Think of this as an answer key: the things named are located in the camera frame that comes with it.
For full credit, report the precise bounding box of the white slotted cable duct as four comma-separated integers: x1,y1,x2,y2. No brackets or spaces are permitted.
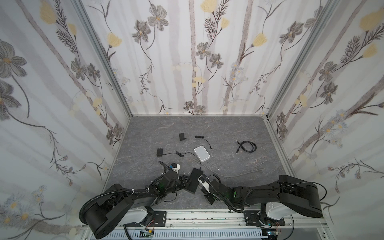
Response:
128,229,268,240

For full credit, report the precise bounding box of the black power adapter with cable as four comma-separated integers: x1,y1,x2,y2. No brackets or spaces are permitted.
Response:
156,148,202,170

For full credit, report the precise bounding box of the coiled black cable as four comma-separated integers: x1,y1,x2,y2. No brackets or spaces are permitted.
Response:
235,140,258,155

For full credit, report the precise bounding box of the grey cable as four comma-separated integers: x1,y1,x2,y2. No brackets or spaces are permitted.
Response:
202,164,265,179

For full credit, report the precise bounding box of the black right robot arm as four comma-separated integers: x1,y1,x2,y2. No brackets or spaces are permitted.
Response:
198,175,323,218

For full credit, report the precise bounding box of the white rectangular device box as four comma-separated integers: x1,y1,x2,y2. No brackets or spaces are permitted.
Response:
194,146,211,162

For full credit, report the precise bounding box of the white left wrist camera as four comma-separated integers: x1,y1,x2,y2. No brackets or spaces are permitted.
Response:
170,163,181,173

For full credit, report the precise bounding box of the black network switch box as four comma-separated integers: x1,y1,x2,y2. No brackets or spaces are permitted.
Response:
184,168,204,194

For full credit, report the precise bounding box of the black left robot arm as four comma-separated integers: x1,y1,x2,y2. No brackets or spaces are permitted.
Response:
79,161,191,240

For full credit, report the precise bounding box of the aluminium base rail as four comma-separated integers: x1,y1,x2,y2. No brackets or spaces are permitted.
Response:
80,208,334,240

